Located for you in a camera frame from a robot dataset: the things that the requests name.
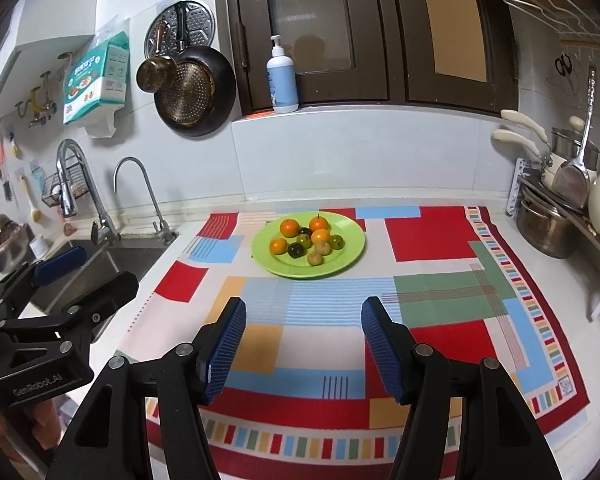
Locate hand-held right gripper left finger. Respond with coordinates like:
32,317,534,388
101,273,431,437
55,296,248,480

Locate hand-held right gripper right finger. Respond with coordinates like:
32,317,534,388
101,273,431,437
361,296,563,480

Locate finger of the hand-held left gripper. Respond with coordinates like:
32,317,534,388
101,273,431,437
0,245,88,311
0,271,140,353

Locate green plate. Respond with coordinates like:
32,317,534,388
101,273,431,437
251,211,367,279

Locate person's left hand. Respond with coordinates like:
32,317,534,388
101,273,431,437
0,392,63,463

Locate stainless steel sink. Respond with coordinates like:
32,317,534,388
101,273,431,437
27,230,181,316

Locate chrome pull-down faucet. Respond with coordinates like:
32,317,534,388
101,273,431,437
56,139,121,246

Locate slim chrome faucet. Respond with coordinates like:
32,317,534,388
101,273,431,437
113,156,177,245

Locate colourful patchwork mat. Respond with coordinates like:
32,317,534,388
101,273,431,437
115,205,591,480

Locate teal tissue packet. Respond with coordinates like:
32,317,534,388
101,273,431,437
62,31,131,138

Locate large stainless steel pot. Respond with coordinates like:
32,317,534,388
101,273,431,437
517,185,581,260

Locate small brass pot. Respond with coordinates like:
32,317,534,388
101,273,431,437
136,56,177,95

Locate brass perforated strainer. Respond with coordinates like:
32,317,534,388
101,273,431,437
157,62,216,126

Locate white dish rack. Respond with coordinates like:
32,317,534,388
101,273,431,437
507,157,600,321

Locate black frying pan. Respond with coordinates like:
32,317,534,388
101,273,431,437
153,46,237,137

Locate steel slotted spatula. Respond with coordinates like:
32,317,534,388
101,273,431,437
552,65,598,211

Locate blue and white pump bottle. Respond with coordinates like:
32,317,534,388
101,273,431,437
266,35,299,114

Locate silver perforated steamer plate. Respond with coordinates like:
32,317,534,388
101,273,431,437
144,1,214,61

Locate black scissors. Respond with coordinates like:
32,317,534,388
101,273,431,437
555,54,573,92

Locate wooden handled dish brush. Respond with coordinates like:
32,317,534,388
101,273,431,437
19,175,43,223

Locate black wire sink basket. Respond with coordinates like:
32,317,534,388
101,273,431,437
42,157,88,206

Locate orange handled utensil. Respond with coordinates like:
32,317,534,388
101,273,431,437
0,141,13,202

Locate brass wall tap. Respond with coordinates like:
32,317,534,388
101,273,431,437
15,72,57,128

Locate white wall cabinet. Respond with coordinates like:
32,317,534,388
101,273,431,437
0,0,101,146

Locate cream handled white saucepan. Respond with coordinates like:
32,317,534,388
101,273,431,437
492,129,571,191

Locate cream handled steel saucepan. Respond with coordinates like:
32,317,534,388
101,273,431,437
500,109,600,166

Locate dark brown window frame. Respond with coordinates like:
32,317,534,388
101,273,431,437
212,0,521,121

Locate white wire rack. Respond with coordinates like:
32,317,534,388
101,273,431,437
502,0,600,43

